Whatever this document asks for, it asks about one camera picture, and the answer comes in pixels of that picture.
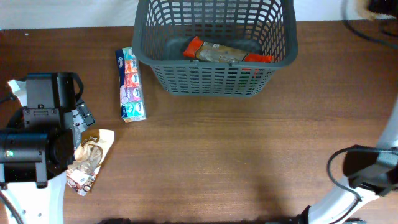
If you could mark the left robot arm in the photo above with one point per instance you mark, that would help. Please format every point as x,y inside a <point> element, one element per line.
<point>38,144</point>

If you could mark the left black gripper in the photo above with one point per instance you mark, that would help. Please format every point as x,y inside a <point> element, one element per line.
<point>88,119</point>

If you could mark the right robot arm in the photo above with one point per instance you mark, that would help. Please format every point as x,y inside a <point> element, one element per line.
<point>360,174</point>

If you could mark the colourful tissue pack strip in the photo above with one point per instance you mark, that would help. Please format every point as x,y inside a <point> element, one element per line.
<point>130,86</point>

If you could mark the grey plastic lattice basket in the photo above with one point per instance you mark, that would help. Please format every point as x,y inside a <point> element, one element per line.
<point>163,30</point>

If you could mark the green lid spice jar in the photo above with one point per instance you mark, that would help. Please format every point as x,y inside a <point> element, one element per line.
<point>245,78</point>

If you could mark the orange pasta packet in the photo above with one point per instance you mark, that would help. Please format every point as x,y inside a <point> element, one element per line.
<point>211,52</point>

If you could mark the beige snack bag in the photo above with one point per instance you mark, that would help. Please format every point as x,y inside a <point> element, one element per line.
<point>362,8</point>
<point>88,159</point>

